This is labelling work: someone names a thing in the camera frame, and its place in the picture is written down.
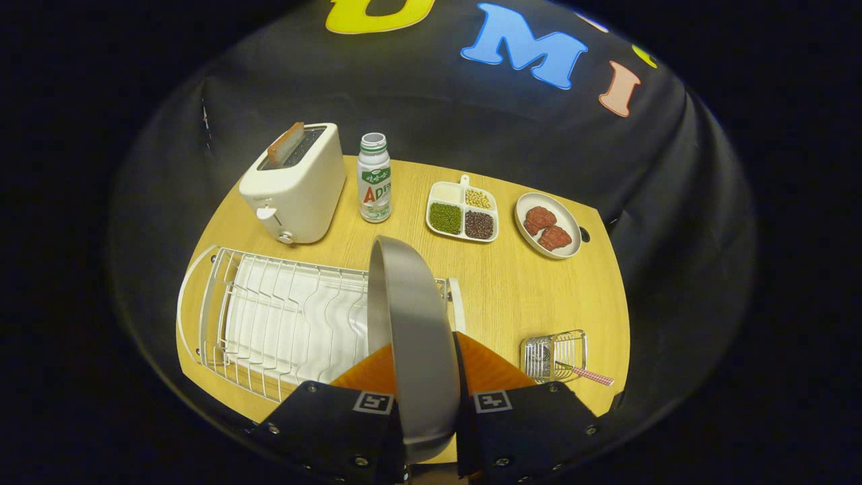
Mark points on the black backdrop cloth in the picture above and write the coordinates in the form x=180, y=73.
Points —
x=673, y=202

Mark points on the white divided dish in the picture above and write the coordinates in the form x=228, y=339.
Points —
x=446, y=193

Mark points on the red meat piece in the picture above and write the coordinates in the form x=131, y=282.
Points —
x=555, y=238
x=540, y=219

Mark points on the brown bread slice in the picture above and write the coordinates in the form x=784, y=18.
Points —
x=285, y=145

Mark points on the white green label drink bottle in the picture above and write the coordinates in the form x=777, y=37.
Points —
x=374, y=182

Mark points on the green beans pile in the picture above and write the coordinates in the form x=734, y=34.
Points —
x=445, y=218

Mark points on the yellow soybeans pile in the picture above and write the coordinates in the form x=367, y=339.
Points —
x=478, y=199

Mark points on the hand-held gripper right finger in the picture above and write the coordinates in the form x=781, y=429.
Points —
x=525, y=424

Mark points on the beige plate with meat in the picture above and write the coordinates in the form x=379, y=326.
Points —
x=566, y=219

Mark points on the beige round plate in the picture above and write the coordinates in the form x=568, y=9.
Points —
x=421, y=337

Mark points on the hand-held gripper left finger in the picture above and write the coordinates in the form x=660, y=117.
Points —
x=330, y=424

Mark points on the white toaster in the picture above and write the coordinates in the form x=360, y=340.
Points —
x=303, y=195

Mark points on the dark red beans pile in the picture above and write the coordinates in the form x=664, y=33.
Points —
x=479, y=225

